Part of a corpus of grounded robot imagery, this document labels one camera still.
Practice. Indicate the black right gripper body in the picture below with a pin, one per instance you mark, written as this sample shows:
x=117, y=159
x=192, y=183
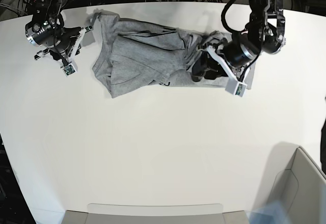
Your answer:
x=45, y=34

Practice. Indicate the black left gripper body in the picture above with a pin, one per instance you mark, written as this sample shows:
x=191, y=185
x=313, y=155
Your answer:
x=240, y=51

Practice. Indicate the grey T-shirt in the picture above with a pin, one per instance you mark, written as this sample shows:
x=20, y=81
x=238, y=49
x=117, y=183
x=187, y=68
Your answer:
x=136, y=53

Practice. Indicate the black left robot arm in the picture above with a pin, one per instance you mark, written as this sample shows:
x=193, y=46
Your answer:
x=265, y=32

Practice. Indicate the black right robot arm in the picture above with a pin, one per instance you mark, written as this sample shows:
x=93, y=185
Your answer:
x=48, y=10

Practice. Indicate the grey cardboard box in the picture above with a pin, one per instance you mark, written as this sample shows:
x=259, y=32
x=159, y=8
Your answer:
x=298, y=193

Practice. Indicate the blue transparent bag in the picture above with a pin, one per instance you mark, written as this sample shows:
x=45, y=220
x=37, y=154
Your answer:
x=272, y=213

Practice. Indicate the grey plastic tray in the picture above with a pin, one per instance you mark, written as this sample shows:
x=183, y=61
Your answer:
x=104, y=213

